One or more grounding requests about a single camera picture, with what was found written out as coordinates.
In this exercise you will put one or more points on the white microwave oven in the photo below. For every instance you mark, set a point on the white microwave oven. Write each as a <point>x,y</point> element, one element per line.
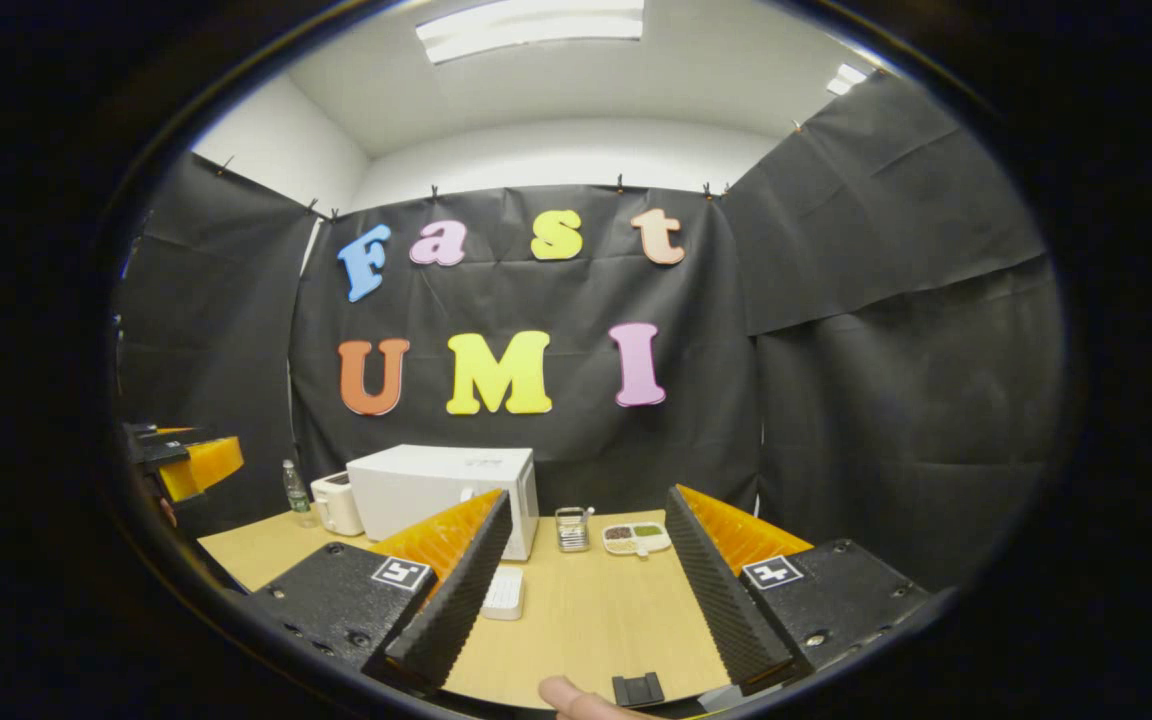
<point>416,490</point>

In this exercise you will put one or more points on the large ceiling light panel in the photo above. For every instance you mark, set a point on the large ceiling light panel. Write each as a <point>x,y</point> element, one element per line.
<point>536,25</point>

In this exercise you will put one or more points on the black backdrop cloth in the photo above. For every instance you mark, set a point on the black backdrop cloth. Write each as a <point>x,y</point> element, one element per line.
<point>886,350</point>

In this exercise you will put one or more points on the white toaster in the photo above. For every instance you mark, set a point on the white toaster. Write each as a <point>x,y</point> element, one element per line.
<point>336,510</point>

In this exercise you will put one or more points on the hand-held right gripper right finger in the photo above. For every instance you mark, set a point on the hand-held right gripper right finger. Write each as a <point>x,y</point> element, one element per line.
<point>726,610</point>

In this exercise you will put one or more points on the small ceiling light panel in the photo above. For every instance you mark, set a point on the small ceiling light panel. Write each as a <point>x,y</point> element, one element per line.
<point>846,80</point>

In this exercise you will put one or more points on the clear plastic water bottle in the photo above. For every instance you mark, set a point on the clear plastic water bottle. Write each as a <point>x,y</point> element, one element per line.
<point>296,500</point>

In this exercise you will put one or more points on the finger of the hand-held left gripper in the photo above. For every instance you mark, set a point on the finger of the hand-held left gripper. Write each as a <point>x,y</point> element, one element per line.
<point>206,465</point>

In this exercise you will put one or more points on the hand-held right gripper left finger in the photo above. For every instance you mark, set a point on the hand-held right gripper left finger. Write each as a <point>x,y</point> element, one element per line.
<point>456,610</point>

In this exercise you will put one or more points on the white rectangular tray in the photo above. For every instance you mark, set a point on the white rectangular tray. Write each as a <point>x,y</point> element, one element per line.
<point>506,595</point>

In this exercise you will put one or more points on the white divided bean dish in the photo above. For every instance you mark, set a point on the white divided bean dish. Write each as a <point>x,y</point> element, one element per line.
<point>636,540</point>

